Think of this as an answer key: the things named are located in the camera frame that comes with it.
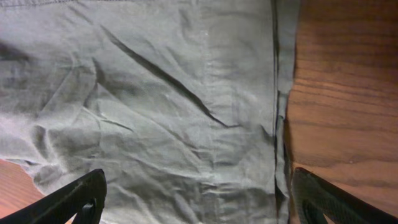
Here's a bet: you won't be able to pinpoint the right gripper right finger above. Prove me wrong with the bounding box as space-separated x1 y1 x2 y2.
292 167 397 224

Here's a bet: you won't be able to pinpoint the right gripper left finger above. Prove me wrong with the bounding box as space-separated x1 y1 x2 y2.
1 169 107 224

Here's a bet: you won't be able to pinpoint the grey shorts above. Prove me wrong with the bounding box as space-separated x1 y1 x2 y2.
1 0 300 223

